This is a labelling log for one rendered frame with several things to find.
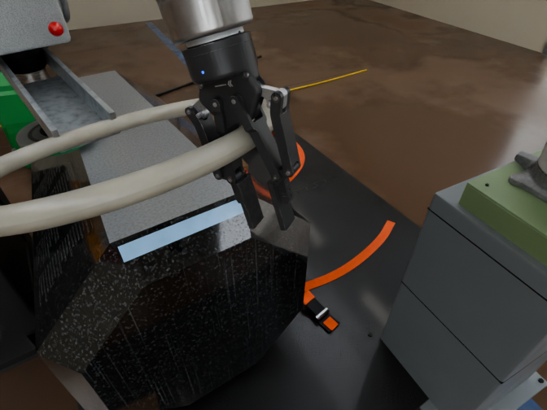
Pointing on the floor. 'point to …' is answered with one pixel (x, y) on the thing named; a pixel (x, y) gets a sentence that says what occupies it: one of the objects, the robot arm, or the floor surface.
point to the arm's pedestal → (470, 313)
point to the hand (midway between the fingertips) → (265, 202)
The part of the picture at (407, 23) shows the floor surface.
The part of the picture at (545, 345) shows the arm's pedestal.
